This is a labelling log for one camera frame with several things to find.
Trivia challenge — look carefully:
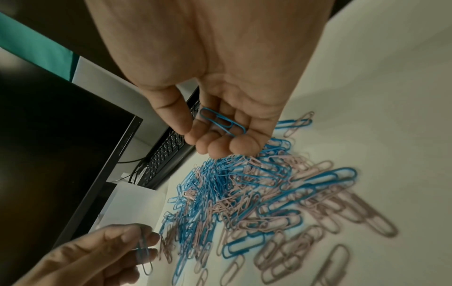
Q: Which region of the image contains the white paper sheet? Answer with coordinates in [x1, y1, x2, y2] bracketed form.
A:
[88, 182, 171, 234]

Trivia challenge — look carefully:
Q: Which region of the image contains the person's right hand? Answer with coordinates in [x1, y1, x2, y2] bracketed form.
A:
[84, 0, 335, 159]

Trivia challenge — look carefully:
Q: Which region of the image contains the pile of mixed paper clips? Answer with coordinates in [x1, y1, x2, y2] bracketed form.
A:
[157, 111, 400, 286]

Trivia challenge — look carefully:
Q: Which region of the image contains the black computer keyboard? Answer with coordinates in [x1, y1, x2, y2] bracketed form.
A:
[136, 86, 202, 191]

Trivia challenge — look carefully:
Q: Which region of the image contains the black cable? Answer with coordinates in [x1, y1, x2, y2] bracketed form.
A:
[118, 156, 150, 186]

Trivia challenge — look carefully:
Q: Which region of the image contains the person's left hand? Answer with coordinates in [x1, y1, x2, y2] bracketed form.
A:
[10, 223, 161, 286]

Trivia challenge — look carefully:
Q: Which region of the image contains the blue paper clip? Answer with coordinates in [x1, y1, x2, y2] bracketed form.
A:
[199, 107, 247, 138]
[137, 232, 155, 276]

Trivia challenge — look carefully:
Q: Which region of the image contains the teal partition panel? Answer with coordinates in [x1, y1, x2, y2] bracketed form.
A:
[0, 12, 81, 82]

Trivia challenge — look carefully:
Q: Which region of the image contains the black computer monitor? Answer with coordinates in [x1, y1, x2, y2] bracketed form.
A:
[0, 65, 144, 286]

